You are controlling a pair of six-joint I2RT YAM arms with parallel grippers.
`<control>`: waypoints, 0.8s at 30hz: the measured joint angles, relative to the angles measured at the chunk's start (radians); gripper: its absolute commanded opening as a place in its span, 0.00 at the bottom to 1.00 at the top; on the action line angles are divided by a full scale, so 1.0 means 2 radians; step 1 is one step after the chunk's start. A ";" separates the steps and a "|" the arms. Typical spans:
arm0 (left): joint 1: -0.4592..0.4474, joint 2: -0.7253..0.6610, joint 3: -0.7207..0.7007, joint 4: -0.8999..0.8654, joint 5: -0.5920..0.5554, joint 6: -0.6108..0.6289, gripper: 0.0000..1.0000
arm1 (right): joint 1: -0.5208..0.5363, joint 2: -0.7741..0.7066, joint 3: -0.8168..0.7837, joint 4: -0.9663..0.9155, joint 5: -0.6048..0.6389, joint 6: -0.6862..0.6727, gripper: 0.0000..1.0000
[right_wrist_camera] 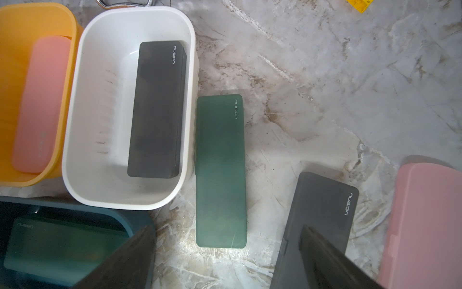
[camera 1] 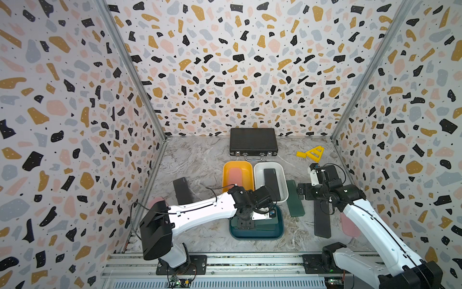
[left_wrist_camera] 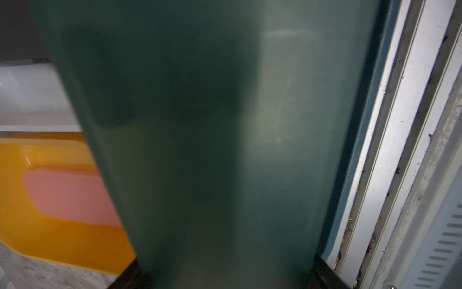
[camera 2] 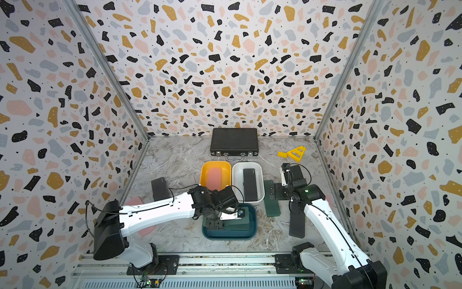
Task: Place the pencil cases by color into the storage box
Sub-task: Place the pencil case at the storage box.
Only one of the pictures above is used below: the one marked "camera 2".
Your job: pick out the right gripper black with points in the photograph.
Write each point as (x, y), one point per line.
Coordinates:
(278, 187)

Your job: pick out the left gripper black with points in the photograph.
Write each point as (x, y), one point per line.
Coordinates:
(216, 225)

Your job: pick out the pink pencil case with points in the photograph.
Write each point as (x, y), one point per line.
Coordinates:
(138, 201)
(213, 179)

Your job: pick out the green pencil case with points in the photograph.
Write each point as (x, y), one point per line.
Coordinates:
(271, 204)
(242, 224)
(244, 212)

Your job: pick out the dark grey pencil case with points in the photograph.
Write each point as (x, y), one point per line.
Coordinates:
(250, 185)
(297, 219)
(160, 189)

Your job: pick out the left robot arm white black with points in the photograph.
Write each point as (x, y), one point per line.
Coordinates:
(116, 225)

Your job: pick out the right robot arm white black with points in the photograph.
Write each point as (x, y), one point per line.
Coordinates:
(348, 267)

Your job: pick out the yellow storage box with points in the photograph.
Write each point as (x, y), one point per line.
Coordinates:
(226, 173)

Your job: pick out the teal storage box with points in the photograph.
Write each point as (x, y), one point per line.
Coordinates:
(234, 235)

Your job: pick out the white storage box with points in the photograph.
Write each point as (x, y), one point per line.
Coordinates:
(237, 181)

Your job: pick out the yellow plastic triangle piece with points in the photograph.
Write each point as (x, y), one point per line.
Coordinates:
(295, 154)

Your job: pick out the black briefcase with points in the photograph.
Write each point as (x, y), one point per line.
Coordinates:
(234, 142)

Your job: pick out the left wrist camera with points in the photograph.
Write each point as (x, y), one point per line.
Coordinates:
(226, 201)

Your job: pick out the aluminium rail front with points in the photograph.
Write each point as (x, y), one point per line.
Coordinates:
(232, 270)

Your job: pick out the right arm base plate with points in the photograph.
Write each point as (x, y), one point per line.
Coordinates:
(292, 264)

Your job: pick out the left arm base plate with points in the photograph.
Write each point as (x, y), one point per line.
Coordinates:
(164, 265)

